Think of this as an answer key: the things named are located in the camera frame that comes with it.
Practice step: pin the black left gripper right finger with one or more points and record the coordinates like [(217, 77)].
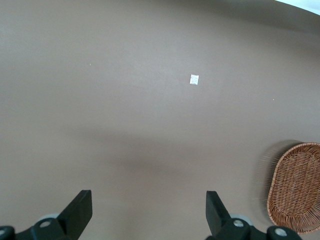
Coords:
[(220, 220)]

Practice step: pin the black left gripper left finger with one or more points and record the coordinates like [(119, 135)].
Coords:
[(75, 215)]

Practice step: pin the brown wicker basket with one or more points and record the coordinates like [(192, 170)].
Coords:
[(297, 187)]

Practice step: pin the brown table cover sheet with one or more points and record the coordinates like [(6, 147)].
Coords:
[(112, 100)]

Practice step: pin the small square tape mark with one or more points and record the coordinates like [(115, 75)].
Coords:
[(193, 79)]

